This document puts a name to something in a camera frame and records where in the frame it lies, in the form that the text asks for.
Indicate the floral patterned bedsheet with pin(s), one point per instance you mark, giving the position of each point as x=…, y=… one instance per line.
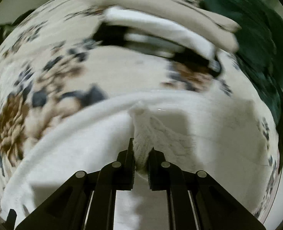
x=51, y=69

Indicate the white knitted sweater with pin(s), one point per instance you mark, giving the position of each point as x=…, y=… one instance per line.
x=232, y=138

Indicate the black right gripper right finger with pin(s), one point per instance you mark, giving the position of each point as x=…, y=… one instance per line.
x=196, y=200

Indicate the black striped folded garment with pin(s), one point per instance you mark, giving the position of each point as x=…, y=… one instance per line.
x=122, y=36

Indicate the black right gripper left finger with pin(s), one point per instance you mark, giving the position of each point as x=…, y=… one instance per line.
x=86, y=200

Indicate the white folded garment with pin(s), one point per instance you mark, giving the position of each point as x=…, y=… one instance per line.
x=163, y=28

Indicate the beige folded garment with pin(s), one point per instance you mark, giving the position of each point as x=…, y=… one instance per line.
x=216, y=28

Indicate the dark green blanket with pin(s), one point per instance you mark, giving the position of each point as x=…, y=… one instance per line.
x=260, y=54

